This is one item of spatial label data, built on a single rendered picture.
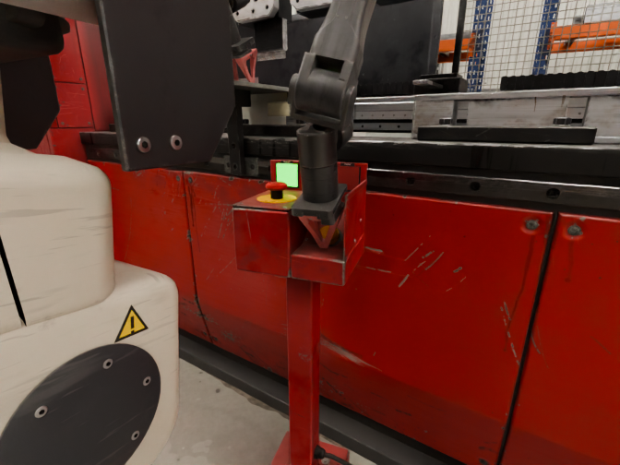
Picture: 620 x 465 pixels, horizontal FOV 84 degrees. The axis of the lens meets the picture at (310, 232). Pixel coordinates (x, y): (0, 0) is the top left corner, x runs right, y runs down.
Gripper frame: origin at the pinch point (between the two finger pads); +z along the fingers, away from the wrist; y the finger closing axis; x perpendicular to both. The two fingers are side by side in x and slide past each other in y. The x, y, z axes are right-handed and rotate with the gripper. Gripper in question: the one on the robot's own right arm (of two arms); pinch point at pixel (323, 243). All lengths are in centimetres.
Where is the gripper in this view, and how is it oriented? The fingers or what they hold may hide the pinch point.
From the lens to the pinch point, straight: 59.9
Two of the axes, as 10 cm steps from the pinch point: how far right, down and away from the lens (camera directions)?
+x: -9.4, -1.0, 3.1
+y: 3.2, -5.1, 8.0
